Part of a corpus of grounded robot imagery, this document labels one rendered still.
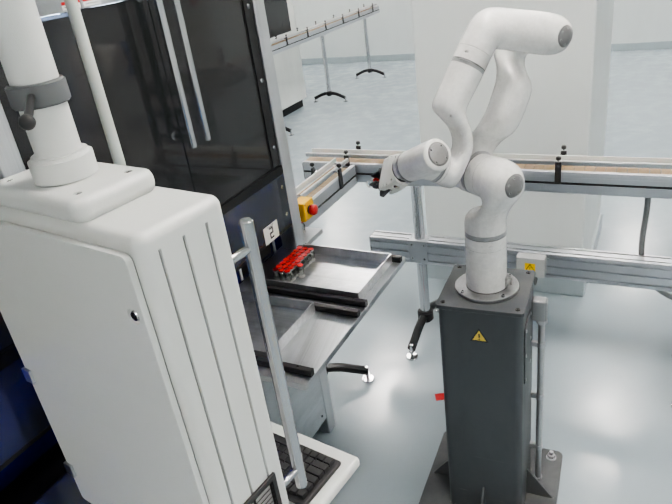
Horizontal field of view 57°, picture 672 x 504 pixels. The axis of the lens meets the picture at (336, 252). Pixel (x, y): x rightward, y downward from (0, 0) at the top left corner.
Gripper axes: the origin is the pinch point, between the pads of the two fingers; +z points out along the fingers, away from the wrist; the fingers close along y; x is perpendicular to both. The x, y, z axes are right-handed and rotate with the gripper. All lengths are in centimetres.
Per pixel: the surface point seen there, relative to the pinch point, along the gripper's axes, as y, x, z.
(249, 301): -41, 21, 32
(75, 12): 1, 87, -29
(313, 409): -73, -28, 76
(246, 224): -38, 52, -63
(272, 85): 28.1, 31.0, 25.5
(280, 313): -43.1, 14.0, 20.0
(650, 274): 6, -135, 15
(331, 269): -23.9, -4.3, 31.0
